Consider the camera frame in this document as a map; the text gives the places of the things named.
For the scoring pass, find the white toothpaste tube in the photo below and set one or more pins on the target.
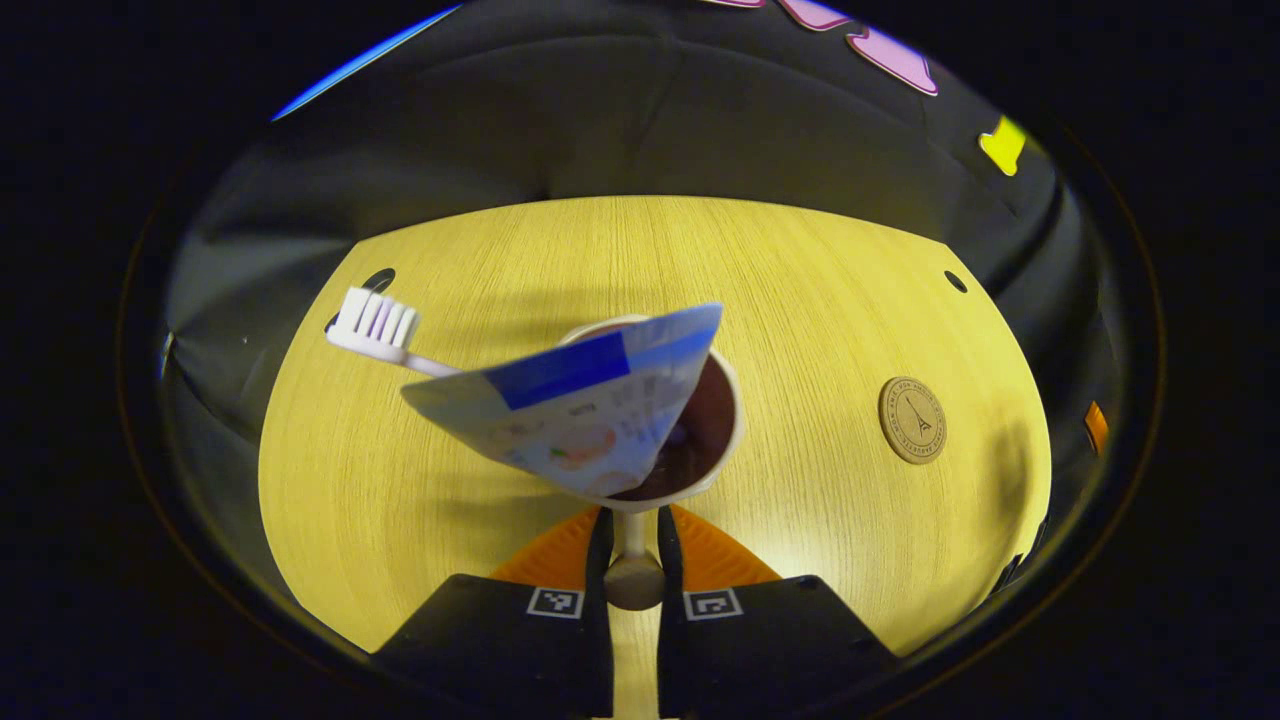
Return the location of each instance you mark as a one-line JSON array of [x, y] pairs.
[[570, 410]]

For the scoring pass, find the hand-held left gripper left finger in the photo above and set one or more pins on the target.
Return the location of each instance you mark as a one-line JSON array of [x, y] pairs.
[[598, 650]]

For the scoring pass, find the black backdrop cloth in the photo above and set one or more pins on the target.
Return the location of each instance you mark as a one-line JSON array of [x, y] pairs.
[[600, 120]]

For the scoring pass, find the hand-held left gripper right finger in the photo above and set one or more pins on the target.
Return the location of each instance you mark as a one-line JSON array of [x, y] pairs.
[[670, 650]]

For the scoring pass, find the wooden desktop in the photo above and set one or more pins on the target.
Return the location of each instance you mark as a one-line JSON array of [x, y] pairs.
[[820, 300]]

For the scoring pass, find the round wooden coaster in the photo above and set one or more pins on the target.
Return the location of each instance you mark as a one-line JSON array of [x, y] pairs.
[[912, 420]]

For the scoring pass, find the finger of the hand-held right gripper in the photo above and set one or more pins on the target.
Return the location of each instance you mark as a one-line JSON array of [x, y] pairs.
[[1097, 428]]

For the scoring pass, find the white toothbrush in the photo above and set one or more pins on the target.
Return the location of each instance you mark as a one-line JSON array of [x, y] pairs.
[[375, 325]]

